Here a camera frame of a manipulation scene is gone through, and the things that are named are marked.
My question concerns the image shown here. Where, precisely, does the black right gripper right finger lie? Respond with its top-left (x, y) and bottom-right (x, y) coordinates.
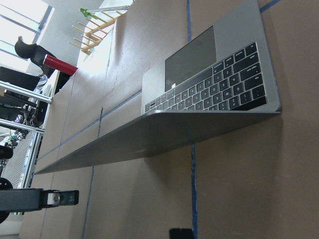
top-left (169, 228), bottom-right (195, 239)

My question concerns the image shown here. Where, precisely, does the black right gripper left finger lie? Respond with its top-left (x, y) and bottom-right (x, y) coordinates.
top-left (0, 189), bottom-right (79, 212)

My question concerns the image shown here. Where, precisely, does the grey laptop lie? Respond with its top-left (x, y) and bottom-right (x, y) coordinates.
top-left (38, 0), bottom-right (281, 174)

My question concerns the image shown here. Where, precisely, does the red cylindrical bottle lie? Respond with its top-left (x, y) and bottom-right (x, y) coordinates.
top-left (43, 54), bottom-right (78, 76)

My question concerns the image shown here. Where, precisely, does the black office chair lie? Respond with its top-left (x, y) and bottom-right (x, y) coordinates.
top-left (14, 36), bottom-right (56, 78)

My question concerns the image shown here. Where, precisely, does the wooden dish rack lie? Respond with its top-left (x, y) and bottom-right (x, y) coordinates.
top-left (68, 5), bottom-right (130, 55)

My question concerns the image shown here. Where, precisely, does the aluminium frame shelf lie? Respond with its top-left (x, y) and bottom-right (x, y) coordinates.
top-left (0, 66), bottom-right (54, 189)

